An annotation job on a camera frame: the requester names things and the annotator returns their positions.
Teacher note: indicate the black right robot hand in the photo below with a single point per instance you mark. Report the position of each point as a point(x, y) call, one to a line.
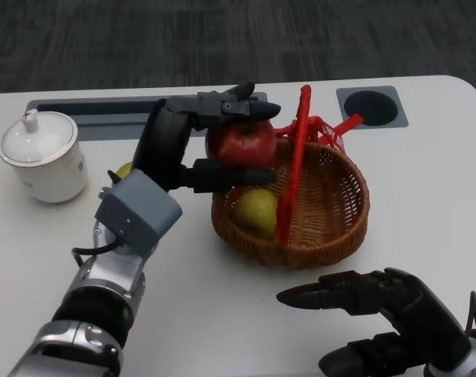
point(418, 314)

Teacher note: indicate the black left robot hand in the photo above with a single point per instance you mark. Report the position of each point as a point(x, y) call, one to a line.
point(163, 141)

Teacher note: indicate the red apple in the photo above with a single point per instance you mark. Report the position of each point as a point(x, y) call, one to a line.
point(242, 143)

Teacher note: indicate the green pear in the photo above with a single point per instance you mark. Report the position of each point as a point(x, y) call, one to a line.
point(257, 212)
point(125, 170)

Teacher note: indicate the grey long table tray recess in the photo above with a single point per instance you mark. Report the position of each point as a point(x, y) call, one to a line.
point(104, 118)

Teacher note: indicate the white ceramic cup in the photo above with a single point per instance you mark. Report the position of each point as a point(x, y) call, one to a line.
point(55, 180)

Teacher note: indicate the white ceramic cup lid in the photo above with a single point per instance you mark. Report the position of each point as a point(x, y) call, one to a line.
point(35, 135)

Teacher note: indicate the red printed ribbon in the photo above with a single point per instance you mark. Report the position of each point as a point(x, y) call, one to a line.
point(332, 135)

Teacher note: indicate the grey round cup holder recess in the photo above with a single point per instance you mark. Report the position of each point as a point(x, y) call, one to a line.
point(369, 106)

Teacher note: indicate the grey left wrist camera housing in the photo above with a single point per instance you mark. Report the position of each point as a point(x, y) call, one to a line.
point(140, 208)

